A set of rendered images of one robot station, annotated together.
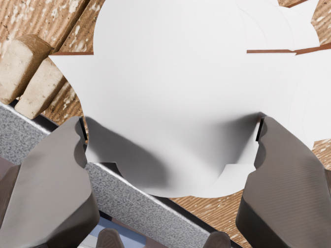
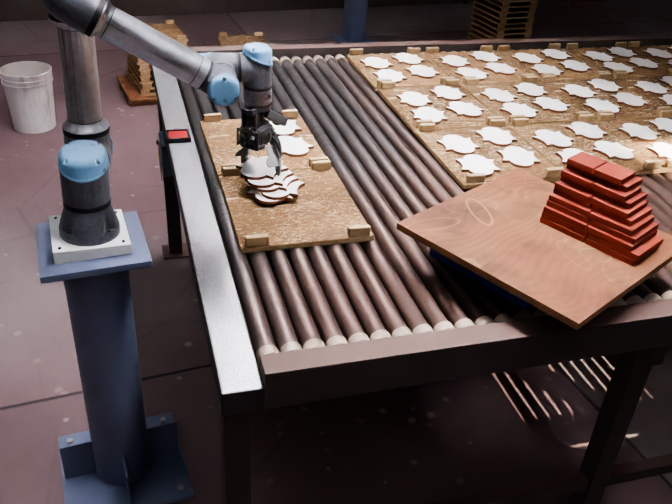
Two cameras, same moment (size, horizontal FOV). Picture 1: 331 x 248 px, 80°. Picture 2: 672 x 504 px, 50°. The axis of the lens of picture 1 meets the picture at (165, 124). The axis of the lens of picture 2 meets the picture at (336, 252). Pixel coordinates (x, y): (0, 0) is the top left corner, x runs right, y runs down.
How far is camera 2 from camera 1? 2.08 m
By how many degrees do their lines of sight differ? 85
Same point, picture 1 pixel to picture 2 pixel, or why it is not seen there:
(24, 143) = (194, 185)
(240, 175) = (266, 182)
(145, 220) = (198, 220)
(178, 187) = (251, 174)
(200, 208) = (236, 213)
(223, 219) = (241, 220)
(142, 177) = (245, 170)
